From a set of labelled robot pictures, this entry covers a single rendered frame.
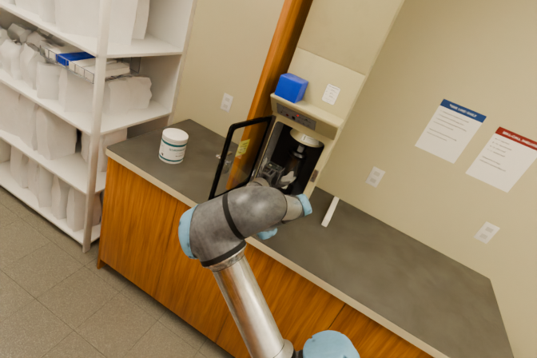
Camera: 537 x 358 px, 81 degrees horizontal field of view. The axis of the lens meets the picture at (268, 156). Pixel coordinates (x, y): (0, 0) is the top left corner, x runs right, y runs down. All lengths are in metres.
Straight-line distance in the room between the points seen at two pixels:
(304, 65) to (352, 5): 0.29
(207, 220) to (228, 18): 1.54
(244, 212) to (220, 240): 0.09
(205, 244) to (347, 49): 0.96
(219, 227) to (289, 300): 0.94
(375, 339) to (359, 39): 1.24
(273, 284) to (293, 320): 0.20
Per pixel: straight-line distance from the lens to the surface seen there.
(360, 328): 1.58
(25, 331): 2.25
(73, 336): 2.20
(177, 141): 1.68
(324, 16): 1.41
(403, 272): 1.76
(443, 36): 1.79
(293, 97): 1.34
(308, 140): 1.51
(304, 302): 1.58
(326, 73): 1.41
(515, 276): 2.24
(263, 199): 0.72
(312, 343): 0.88
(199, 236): 0.74
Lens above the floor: 1.89
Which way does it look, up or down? 27 degrees down
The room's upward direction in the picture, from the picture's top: 21 degrees clockwise
